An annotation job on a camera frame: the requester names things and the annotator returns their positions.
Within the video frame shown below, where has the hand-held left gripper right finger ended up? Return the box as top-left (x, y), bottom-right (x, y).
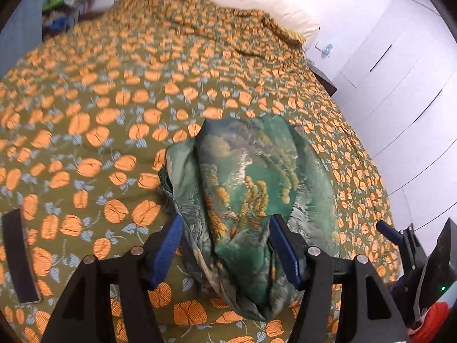
top-left (269, 214), bottom-right (411, 343)

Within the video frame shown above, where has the olive bedspread with orange print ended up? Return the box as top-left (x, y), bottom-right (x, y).
top-left (0, 0), bottom-right (402, 343)

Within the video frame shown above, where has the white wardrobe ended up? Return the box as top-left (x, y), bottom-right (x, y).
top-left (332, 0), bottom-right (457, 231)

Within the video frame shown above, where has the green printed garment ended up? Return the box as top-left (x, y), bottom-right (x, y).
top-left (158, 115), bottom-right (341, 321)

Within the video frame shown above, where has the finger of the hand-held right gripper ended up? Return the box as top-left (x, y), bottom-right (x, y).
top-left (376, 220), bottom-right (428, 280)

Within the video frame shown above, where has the blue-grey door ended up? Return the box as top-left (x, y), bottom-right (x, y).
top-left (0, 0), bottom-right (49, 77)

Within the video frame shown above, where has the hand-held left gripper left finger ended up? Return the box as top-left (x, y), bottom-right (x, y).
top-left (40, 213), bottom-right (184, 343)

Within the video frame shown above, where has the person's right forearm red sleeve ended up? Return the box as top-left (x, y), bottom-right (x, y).
top-left (409, 301), bottom-right (457, 343)

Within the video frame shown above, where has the dark wooden nightstand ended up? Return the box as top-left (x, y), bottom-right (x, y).
top-left (308, 61), bottom-right (338, 97)

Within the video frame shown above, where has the white wall socket with plug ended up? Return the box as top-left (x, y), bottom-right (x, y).
top-left (315, 41), bottom-right (335, 58)

